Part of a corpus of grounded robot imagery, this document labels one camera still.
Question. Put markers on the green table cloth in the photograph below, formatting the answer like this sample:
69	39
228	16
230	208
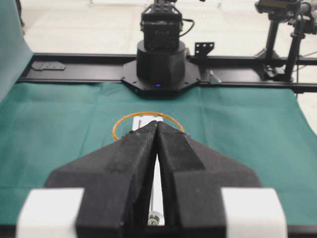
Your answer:
44	126

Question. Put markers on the green backdrop cloth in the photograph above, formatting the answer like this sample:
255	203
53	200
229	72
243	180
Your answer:
15	54

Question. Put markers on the black camera stand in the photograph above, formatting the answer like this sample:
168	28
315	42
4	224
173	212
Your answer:
289	23

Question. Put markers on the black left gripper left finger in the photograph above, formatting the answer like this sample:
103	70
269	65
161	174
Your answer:
117	181

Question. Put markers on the silver aluminium extrusion rail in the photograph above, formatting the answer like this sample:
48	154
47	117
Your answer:
156	201

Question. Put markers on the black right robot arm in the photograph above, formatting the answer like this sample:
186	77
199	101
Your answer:
161	57

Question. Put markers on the near silver pulley shaft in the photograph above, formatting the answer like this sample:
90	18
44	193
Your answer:
154	218

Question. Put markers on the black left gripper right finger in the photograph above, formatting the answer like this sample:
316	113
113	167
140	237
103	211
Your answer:
192	175

